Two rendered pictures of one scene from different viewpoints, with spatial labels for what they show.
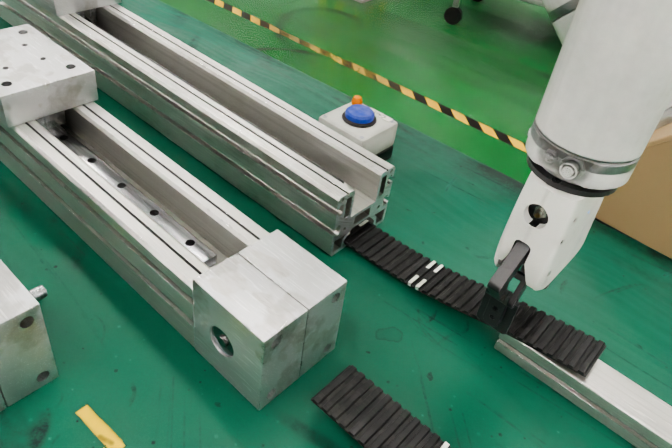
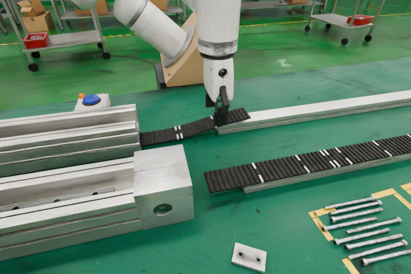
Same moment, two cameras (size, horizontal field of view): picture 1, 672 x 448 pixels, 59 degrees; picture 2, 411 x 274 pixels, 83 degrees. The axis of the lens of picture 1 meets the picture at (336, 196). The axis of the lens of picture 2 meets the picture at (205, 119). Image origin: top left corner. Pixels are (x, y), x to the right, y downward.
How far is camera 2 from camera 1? 0.26 m
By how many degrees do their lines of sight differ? 40
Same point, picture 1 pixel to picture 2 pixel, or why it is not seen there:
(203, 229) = (92, 185)
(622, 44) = not seen: outside the picture
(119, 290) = (73, 252)
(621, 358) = not seen: hidden behind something
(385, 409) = (229, 172)
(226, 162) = (52, 158)
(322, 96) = (51, 109)
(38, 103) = not seen: outside the picture
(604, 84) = (228, 10)
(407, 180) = not seen: hidden behind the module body
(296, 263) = (159, 155)
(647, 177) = (200, 60)
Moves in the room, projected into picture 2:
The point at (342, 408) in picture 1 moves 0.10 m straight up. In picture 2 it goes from (221, 185) to (223, 145)
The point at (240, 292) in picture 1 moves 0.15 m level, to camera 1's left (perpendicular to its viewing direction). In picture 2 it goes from (158, 181) to (62, 258)
